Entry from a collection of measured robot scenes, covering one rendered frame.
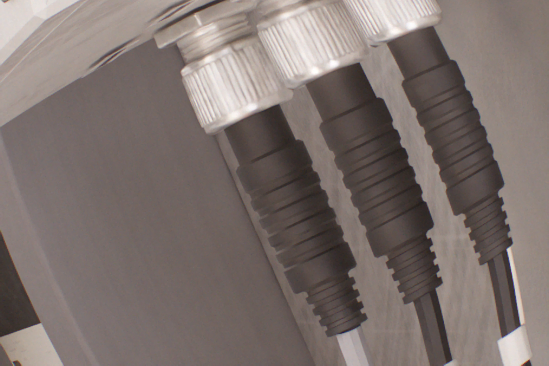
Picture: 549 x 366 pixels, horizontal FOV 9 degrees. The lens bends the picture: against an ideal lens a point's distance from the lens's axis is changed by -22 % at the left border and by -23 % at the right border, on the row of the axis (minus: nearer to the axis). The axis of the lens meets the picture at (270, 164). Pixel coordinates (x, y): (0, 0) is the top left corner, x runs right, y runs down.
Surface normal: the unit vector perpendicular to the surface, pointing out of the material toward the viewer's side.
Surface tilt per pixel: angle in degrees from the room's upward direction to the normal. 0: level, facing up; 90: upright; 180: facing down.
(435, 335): 51
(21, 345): 27
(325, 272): 45
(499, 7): 90
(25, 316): 39
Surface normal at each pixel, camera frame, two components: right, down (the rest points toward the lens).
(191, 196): 0.36, -0.12
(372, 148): 0.07, -0.06
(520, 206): -0.84, 0.38
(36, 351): 0.23, -0.43
